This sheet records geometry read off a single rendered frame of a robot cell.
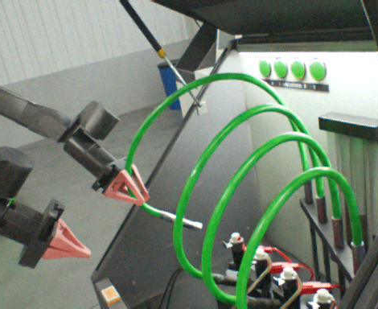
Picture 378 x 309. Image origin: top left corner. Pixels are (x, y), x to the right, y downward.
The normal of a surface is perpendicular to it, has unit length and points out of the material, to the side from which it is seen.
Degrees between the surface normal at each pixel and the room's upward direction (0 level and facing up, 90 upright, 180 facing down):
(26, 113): 68
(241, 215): 90
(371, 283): 43
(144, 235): 90
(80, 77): 90
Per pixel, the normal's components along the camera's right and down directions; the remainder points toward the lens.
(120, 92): 0.51, 0.20
